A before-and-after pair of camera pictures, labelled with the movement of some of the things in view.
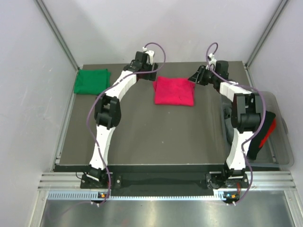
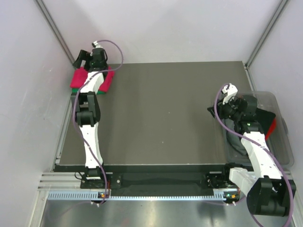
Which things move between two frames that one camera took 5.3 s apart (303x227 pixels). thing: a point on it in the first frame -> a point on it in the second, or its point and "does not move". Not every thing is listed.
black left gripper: x=150 y=76 -> x=84 y=55
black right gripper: x=198 y=77 -> x=220 y=107
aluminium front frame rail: x=258 y=181 does not move
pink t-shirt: x=174 y=91 -> x=79 y=76
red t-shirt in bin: x=269 y=132 does not move
